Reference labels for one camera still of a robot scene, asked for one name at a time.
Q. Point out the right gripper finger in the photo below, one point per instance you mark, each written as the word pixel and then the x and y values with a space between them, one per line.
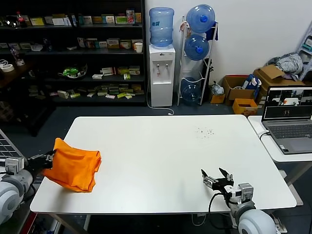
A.
pixel 209 181
pixel 229 176

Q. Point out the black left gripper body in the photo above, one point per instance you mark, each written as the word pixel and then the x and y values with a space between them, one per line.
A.
pixel 37 162

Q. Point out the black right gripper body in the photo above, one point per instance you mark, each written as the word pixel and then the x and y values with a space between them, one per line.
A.
pixel 223 185

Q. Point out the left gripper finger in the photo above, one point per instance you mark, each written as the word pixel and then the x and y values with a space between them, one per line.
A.
pixel 50 163
pixel 50 154

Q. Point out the orange t-shirt with white print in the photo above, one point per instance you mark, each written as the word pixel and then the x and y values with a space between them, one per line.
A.
pixel 73 168

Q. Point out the grey clothes pile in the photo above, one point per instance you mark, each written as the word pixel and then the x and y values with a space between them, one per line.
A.
pixel 290 62

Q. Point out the white side table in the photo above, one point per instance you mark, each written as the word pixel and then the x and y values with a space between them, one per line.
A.
pixel 270 148

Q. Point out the cream box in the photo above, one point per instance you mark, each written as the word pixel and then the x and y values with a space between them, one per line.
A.
pixel 63 94

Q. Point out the white power strip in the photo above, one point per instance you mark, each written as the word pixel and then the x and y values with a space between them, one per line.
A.
pixel 279 223

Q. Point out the orange open box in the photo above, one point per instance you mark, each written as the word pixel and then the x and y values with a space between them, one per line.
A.
pixel 245 108

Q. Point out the grey open laptop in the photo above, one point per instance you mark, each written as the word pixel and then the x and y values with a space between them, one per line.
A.
pixel 290 131

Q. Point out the small yellow cardboard box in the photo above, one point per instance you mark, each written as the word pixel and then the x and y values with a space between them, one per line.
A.
pixel 217 98

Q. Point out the flat white red box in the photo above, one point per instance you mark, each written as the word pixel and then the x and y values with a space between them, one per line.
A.
pixel 110 96

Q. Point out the large open cardboard box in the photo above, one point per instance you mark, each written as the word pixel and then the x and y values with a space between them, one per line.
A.
pixel 240 93

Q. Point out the bowl with green fruit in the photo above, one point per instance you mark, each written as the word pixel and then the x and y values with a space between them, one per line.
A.
pixel 72 72

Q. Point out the grey plastic bag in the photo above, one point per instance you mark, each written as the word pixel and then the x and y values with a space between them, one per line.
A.
pixel 217 89

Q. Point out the lime flat box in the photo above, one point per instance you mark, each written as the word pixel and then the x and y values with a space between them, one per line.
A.
pixel 121 95

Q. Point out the white tape roll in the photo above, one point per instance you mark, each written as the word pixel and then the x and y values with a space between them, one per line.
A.
pixel 7 68

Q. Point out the blue and white bag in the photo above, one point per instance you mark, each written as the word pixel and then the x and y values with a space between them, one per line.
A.
pixel 252 81

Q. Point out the black shelving unit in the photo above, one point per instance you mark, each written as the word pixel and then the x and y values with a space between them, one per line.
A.
pixel 73 57

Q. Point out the white red striped box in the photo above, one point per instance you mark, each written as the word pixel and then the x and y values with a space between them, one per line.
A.
pixel 108 71

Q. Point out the clear plastic bottle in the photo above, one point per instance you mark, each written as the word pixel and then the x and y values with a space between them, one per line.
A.
pixel 17 57

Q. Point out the black stand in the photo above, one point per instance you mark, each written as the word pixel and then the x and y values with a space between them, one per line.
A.
pixel 208 73

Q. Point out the small lime green box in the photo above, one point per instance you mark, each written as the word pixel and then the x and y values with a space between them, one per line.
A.
pixel 127 76

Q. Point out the dark blue bottle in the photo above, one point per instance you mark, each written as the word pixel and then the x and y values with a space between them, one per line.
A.
pixel 47 44

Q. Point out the yellow green box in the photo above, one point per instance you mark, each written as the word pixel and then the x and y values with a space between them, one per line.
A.
pixel 124 70

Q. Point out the cardboard box with open flaps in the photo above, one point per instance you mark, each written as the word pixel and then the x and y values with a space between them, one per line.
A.
pixel 273 72

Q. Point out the white water dispenser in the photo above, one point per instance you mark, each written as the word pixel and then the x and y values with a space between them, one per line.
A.
pixel 162 75

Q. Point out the slim white upright box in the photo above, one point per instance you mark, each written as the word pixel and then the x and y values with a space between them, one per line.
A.
pixel 81 42

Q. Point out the white orange print box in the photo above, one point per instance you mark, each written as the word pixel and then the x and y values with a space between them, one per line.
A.
pixel 91 43

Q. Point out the white yellow box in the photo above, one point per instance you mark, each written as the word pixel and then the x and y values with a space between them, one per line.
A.
pixel 134 70

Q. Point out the white red print box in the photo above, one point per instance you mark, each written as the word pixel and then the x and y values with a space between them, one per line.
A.
pixel 125 44

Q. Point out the plain white box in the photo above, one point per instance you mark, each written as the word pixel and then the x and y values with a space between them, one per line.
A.
pixel 58 21

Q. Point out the white paper cup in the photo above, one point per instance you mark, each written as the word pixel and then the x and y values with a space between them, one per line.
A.
pixel 138 47

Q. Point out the cola bottle red label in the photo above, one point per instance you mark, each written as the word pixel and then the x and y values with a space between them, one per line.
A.
pixel 20 19

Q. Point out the shiny glass bowl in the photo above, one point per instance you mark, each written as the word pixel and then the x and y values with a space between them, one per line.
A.
pixel 12 21

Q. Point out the wide yellow medicine box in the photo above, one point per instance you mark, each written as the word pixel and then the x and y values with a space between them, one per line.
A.
pixel 97 19

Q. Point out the white teal medicine box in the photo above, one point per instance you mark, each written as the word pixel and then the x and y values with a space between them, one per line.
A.
pixel 108 19

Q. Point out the white plastic drawer rack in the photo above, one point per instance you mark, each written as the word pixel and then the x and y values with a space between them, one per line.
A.
pixel 307 48

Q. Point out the tall pink printed box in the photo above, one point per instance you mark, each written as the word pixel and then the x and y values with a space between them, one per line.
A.
pixel 130 16

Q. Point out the tilted blue water jug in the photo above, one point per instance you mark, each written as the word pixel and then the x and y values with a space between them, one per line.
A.
pixel 200 19

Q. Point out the upright blue water jug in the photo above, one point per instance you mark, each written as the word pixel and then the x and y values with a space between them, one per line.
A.
pixel 161 27

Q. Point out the small orange upright box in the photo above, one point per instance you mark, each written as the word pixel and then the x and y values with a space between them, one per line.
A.
pixel 138 17

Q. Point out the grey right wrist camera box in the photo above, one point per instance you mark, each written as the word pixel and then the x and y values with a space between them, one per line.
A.
pixel 243 192

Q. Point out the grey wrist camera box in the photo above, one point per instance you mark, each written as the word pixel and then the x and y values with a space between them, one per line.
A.
pixel 14 165
pixel 243 192

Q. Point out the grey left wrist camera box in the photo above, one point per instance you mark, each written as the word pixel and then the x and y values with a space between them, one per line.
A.
pixel 14 165

